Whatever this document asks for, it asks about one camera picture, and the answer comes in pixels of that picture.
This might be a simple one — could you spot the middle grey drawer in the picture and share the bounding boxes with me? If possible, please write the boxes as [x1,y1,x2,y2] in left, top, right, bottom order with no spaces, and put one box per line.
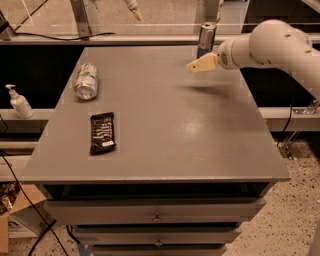
[74,225,240,246]

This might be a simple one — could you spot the top grey drawer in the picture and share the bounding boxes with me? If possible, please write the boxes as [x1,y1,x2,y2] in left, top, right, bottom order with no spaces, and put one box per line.
[44,198,266,225]

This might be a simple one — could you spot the black floor cable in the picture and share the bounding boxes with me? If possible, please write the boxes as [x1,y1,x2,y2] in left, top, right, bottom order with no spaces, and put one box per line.
[0,149,70,256]

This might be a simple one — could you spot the metal frame leg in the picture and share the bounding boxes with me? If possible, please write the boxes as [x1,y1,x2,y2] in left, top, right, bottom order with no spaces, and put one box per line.
[70,0,91,37]

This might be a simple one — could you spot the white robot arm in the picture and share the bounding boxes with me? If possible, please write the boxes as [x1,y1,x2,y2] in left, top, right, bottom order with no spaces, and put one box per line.
[187,20,320,99]

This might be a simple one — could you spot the bottom grey drawer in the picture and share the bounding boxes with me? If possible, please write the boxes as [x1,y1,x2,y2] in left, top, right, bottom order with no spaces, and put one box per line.
[92,245,226,256]

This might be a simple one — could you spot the grey drawer cabinet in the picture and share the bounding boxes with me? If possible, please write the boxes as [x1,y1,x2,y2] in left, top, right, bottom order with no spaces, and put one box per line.
[20,45,292,256]

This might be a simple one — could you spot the redbull can blue silver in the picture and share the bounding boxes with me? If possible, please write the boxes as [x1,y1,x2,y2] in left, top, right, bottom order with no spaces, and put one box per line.
[197,22,217,58]

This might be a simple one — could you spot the grey drawer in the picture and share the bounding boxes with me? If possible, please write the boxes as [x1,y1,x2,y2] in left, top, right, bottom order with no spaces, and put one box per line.
[92,245,226,256]
[44,198,266,225]
[74,225,240,246]

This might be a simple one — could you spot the black snack bar wrapper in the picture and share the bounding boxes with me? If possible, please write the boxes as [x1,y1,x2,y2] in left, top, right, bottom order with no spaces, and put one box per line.
[90,112,116,155]

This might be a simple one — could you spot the crushed green white can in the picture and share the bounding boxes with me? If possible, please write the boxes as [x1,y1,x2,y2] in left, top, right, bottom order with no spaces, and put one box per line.
[74,62,98,100]

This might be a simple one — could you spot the cardboard box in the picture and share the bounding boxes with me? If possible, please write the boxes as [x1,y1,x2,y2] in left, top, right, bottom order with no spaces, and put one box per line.
[0,184,46,253]

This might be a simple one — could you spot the background robot gripper tip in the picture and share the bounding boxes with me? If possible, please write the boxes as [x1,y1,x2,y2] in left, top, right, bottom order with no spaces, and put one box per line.
[124,0,142,21]

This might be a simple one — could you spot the white pump dispenser bottle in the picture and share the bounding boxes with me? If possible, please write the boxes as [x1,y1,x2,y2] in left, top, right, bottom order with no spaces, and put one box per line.
[6,84,34,119]

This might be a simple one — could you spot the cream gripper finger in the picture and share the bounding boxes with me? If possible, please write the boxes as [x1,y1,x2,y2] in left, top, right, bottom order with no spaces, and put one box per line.
[187,53,218,73]

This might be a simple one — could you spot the black cable on ledge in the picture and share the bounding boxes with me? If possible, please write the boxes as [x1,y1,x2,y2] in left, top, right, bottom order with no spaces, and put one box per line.
[13,31,116,42]

